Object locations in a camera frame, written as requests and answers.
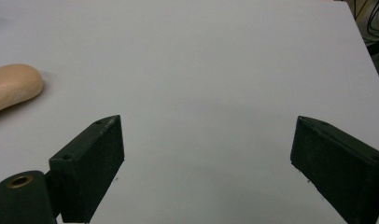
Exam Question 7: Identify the black cable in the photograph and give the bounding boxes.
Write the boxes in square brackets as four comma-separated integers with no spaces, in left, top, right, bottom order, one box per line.
[366,0,379,37]

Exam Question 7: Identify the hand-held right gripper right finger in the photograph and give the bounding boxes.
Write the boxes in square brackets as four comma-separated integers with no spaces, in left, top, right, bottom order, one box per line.
[289,115,379,224]

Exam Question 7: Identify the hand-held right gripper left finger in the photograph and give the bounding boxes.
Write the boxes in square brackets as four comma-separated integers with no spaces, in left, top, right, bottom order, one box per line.
[49,114,125,224]

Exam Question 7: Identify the tan bread roll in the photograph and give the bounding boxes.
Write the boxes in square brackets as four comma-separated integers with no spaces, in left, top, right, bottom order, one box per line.
[0,63,45,116]

